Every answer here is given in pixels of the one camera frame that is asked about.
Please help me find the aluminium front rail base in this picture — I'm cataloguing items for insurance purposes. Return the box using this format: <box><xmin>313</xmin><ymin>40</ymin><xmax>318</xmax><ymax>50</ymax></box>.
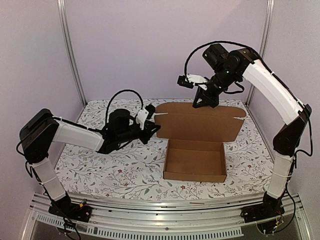
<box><xmin>21</xmin><ymin>191</ymin><xmax>311</xmax><ymax>240</ymax></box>

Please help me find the left aluminium frame post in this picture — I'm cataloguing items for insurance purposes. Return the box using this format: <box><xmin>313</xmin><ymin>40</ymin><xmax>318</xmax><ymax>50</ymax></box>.
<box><xmin>56</xmin><ymin>0</ymin><xmax>88</xmax><ymax>107</ymax></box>

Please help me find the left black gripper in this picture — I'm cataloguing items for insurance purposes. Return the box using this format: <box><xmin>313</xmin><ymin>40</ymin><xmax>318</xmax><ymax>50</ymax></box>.
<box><xmin>117</xmin><ymin>122</ymin><xmax>162</xmax><ymax>146</ymax></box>

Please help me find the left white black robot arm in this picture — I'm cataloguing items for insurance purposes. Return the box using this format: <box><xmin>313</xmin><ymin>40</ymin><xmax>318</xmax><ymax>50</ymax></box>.
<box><xmin>16</xmin><ymin>108</ymin><xmax>161</xmax><ymax>217</ymax></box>

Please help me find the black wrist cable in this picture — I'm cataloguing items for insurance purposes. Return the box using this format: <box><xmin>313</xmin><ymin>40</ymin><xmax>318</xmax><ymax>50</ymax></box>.
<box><xmin>184</xmin><ymin>41</ymin><xmax>251</xmax><ymax>77</ymax></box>
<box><xmin>104</xmin><ymin>89</ymin><xmax>146</xmax><ymax>126</ymax></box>

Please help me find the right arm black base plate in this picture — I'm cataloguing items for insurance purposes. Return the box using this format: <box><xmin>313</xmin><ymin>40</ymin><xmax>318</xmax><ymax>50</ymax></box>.
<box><xmin>240</xmin><ymin>203</ymin><xmax>285</xmax><ymax>223</ymax></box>

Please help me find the aluminium frame post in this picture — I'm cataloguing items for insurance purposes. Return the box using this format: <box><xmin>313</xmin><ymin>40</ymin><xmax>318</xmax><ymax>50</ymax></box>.
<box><xmin>244</xmin><ymin>0</ymin><xmax>276</xmax><ymax>106</ymax></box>
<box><xmin>56</xmin><ymin>0</ymin><xmax>88</xmax><ymax>107</ymax></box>

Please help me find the brown cardboard box sheet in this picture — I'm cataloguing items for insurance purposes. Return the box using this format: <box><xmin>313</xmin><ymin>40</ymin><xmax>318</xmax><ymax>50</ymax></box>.
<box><xmin>154</xmin><ymin>102</ymin><xmax>247</xmax><ymax>183</ymax></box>

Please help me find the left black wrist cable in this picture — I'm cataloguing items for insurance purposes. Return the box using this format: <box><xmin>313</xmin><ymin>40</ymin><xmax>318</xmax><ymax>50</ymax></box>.
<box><xmin>104</xmin><ymin>89</ymin><xmax>146</xmax><ymax>126</ymax></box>

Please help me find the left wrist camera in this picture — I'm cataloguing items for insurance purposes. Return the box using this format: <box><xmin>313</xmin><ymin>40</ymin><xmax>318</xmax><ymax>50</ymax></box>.
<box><xmin>135</xmin><ymin>104</ymin><xmax>156</xmax><ymax>130</ymax></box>

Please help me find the right aluminium frame post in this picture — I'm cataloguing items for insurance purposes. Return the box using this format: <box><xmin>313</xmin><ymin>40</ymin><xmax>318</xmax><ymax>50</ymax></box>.
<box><xmin>244</xmin><ymin>0</ymin><xmax>276</xmax><ymax>106</ymax></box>

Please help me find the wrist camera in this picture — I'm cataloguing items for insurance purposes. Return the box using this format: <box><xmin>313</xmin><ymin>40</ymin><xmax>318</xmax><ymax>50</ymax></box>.
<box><xmin>135</xmin><ymin>104</ymin><xmax>156</xmax><ymax>130</ymax></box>
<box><xmin>177</xmin><ymin>74</ymin><xmax>208</xmax><ymax>91</ymax></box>

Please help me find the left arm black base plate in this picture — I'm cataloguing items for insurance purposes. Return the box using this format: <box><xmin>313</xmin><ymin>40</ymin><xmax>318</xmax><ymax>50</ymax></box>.
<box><xmin>48</xmin><ymin>201</ymin><xmax>93</xmax><ymax>223</ymax></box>

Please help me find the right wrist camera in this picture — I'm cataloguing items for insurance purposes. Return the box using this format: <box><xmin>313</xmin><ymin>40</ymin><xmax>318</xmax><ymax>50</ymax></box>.
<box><xmin>177</xmin><ymin>74</ymin><xmax>208</xmax><ymax>91</ymax></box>

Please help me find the floral patterned table mat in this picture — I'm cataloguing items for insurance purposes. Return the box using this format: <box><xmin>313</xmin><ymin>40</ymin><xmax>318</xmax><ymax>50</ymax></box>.
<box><xmin>55</xmin><ymin>115</ymin><xmax>274</xmax><ymax>201</ymax></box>

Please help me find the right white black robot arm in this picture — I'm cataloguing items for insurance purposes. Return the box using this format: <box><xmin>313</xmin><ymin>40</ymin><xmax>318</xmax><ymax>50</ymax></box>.
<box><xmin>185</xmin><ymin>40</ymin><xmax>312</xmax><ymax>218</ymax></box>

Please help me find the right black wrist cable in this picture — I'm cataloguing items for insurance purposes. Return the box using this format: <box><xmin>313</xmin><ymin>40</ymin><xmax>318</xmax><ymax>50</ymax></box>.
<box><xmin>184</xmin><ymin>41</ymin><xmax>251</xmax><ymax>77</ymax></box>

